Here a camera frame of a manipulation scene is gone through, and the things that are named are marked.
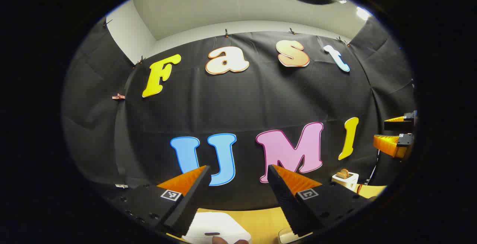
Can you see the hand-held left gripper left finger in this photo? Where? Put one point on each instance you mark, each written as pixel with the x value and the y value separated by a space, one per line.
pixel 190 206

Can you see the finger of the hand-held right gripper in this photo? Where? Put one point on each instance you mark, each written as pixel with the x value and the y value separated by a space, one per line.
pixel 389 144
pixel 398 126

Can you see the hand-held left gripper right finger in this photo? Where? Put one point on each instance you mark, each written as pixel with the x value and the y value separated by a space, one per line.
pixel 287 206

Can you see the white rice cooker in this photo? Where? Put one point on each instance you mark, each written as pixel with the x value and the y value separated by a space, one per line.
pixel 220 223

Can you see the toasted bread slice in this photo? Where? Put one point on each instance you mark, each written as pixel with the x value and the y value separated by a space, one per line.
pixel 343 174

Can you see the white toaster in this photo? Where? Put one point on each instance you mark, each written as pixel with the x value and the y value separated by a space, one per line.
pixel 346 182

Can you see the white clip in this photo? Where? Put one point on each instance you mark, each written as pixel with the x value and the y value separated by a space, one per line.
pixel 121 186

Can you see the small black clip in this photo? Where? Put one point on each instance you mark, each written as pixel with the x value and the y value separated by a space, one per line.
pixel 108 22
pixel 226 33
pixel 292 31
pixel 341 40
pixel 139 61

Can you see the black backdrop cloth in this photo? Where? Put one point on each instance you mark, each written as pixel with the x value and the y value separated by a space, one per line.
pixel 242 98

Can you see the pink clip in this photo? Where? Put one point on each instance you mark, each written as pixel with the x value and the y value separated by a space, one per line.
pixel 118 97

